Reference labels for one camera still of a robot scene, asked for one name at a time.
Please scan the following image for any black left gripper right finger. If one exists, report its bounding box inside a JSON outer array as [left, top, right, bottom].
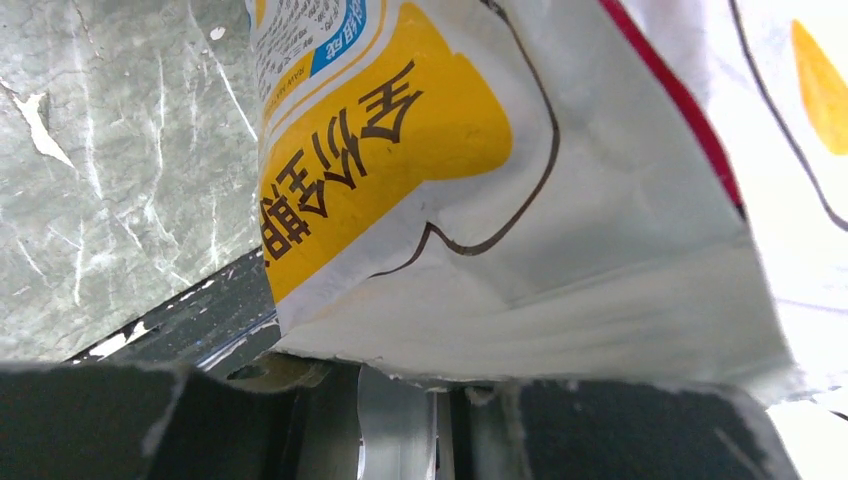
[[437, 379, 798, 479]]

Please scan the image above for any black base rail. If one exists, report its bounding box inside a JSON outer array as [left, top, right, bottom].
[[65, 248, 274, 368]]

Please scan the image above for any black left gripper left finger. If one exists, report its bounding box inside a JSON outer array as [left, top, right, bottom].
[[1, 354, 359, 479]]

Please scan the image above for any pet food bag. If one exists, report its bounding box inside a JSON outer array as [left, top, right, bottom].
[[245, 0, 848, 480]]

